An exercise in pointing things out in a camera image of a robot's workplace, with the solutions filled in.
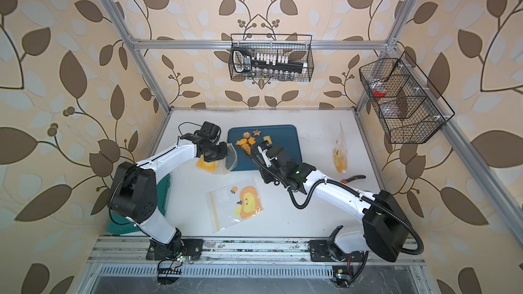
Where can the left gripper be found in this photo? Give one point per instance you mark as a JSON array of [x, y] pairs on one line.
[[223, 152]]

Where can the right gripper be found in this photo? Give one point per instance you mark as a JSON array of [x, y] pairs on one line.
[[266, 178]]

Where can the clear duck zip bag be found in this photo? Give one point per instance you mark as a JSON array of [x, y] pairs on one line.
[[340, 152]]

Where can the orange duck zip bag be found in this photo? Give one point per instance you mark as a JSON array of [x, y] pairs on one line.
[[220, 167]]

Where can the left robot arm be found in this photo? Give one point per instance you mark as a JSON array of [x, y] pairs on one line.
[[133, 193]]

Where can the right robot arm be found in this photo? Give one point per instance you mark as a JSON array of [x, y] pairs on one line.
[[383, 227]]

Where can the clear zip bag yellow strip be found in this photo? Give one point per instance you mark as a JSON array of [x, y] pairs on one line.
[[233, 204]]

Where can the yellow square cookie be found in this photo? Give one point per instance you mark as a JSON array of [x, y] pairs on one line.
[[267, 139]]

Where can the teal tray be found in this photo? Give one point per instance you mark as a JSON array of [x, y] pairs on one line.
[[281, 135]]

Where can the orange cookie cluster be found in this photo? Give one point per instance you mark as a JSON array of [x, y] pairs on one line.
[[246, 144]]

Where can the green box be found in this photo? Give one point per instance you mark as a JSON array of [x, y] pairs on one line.
[[119, 225]]

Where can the red item in basket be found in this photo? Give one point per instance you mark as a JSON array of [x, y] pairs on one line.
[[379, 92]]

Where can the orange handled pliers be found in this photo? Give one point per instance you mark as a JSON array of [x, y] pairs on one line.
[[353, 178]]

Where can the back wire basket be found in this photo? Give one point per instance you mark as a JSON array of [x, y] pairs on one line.
[[296, 46]]

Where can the wire basket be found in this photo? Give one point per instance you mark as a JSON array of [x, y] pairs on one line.
[[414, 109], [296, 46]]

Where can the right wire basket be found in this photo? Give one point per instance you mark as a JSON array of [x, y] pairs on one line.
[[414, 109]]

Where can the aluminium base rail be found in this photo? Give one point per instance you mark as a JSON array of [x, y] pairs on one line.
[[214, 250]]

